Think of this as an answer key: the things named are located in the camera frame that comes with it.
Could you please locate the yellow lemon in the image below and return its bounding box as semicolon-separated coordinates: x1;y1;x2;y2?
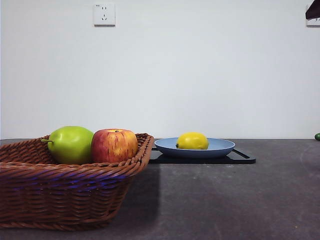
175;131;210;151

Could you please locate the blue round plate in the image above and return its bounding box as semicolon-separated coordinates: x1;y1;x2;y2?
154;137;236;159

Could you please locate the brown wicker basket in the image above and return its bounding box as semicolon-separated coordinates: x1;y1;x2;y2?
0;132;155;231

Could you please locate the black flat tray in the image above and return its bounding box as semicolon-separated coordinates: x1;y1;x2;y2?
148;147;257;165

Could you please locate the red yellow apple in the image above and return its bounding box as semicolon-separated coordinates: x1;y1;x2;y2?
90;128;139;164

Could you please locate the green apple with stem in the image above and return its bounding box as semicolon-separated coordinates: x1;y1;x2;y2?
41;125;95;165

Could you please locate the white wall socket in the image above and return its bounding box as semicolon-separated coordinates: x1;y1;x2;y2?
93;2;116;27
306;3;320;27

